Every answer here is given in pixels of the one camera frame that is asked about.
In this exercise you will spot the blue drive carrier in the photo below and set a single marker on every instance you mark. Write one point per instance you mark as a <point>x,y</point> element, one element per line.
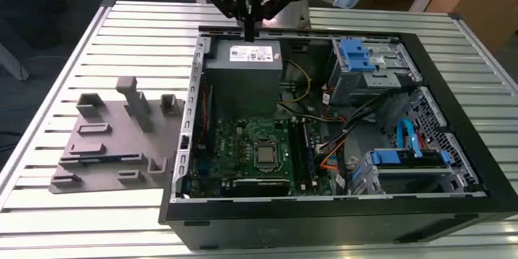
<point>355,55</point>

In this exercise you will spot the grey power supply unit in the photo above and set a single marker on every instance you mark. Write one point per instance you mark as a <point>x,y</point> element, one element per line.
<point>243,89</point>

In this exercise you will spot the grey metal drive cage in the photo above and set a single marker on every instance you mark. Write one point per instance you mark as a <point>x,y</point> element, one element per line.
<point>384,83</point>

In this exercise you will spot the dark office chair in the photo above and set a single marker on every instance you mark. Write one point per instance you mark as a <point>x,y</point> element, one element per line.
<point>32,13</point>

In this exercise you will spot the green motherboard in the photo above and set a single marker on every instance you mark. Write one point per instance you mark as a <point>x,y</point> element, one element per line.
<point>239,150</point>

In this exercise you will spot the silver CPU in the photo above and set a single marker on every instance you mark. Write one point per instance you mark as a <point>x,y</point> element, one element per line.
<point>265,153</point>

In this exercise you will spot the brown wooden cabinet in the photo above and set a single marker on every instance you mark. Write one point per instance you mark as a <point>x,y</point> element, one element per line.
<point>484,4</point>

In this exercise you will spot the grey plastic parts rack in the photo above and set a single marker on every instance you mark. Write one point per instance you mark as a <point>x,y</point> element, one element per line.
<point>121,137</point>

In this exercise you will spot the black CPU socket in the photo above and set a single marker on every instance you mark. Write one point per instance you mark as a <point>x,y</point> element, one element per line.
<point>267,168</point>

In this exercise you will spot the white table leg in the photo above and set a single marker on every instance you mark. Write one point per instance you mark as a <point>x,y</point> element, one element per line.
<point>13,62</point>

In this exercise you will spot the hard disk in blue carrier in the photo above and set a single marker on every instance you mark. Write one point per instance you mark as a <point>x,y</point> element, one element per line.
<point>386,157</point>

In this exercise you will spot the black graphics card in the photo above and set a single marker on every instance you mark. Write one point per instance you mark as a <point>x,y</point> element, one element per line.
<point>263,187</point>

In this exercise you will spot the grey metal disk bay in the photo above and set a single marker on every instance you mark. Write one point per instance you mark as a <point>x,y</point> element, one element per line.
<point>412,172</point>

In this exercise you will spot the black open PC case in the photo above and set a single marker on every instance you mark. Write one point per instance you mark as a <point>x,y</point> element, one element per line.
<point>323,222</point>

